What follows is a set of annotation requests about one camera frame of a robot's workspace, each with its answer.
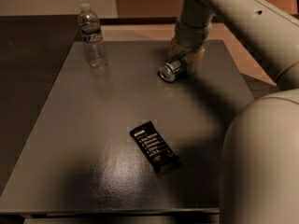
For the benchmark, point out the green metal drink can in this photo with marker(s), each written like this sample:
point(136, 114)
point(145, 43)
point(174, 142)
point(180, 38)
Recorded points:
point(173, 69)

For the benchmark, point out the clear plastic water bottle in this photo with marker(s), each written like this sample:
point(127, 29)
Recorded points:
point(91, 34)

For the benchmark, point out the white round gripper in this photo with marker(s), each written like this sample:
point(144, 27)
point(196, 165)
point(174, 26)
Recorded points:
point(191, 36)

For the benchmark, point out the black snack bar wrapper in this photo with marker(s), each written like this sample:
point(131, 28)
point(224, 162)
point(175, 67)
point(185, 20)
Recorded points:
point(153, 146)

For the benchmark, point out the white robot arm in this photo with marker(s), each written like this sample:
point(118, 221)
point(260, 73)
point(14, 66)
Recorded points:
point(260, 152)

